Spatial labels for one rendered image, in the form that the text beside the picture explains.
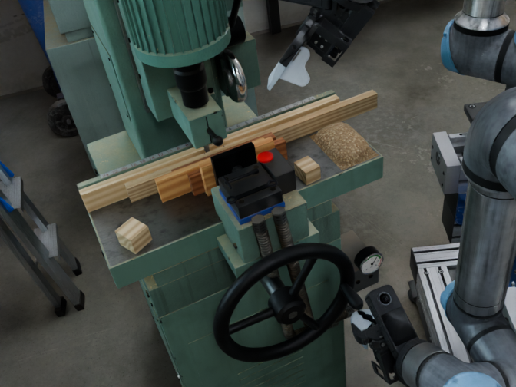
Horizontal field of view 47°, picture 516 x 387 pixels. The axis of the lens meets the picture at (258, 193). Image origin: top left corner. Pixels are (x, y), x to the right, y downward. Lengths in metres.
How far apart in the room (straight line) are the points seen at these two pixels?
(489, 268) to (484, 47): 0.66
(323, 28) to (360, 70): 2.35
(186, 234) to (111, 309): 1.17
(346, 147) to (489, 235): 0.50
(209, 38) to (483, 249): 0.55
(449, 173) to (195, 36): 0.72
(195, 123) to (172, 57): 0.16
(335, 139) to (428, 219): 1.20
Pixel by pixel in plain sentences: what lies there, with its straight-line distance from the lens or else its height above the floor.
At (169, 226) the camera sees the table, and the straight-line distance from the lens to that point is 1.18.
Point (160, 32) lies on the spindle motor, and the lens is 1.02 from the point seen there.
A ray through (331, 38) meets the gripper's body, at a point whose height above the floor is 1.25.
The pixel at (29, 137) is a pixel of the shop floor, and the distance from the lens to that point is 3.33.
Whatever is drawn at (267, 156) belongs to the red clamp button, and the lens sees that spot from 1.09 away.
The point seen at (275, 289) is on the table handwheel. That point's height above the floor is 0.83.
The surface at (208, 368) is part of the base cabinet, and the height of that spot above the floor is 0.47.
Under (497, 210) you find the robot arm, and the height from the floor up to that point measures 1.16.
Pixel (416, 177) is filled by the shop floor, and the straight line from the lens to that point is 2.60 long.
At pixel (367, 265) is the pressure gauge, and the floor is 0.66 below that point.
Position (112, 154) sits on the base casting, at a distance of 1.58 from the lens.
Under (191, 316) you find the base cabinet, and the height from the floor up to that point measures 0.67.
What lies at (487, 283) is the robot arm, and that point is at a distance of 0.90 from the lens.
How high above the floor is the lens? 1.70
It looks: 42 degrees down
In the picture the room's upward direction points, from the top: 9 degrees counter-clockwise
